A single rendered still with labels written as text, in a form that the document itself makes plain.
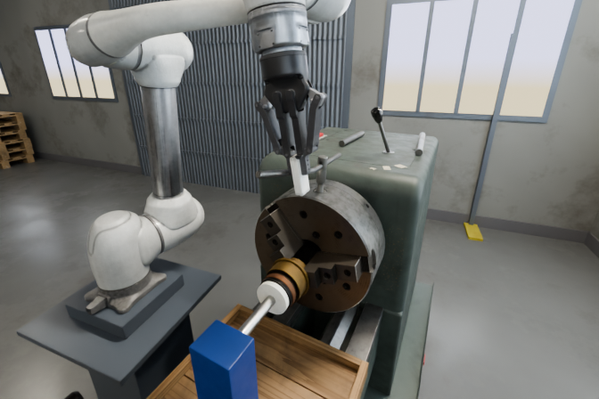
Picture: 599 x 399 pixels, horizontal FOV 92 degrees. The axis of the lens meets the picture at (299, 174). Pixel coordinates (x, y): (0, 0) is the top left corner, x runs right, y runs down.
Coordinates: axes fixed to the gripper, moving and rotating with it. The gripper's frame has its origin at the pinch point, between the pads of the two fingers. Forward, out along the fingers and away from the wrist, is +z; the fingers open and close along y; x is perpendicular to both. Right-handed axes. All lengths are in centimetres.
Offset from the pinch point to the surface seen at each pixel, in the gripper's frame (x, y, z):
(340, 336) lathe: 10.9, -1.2, 47.4
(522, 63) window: 272, 69, -10
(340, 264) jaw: 5.9, 3.5, 21.6
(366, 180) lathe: 26.8, 4.0, 10.2
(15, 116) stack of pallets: 160, -615, -36
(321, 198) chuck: 11.2, -1.8, 9.2
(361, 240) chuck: 9.7, 7.1, 17.7
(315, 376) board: -3.2, -1.3, 44.5
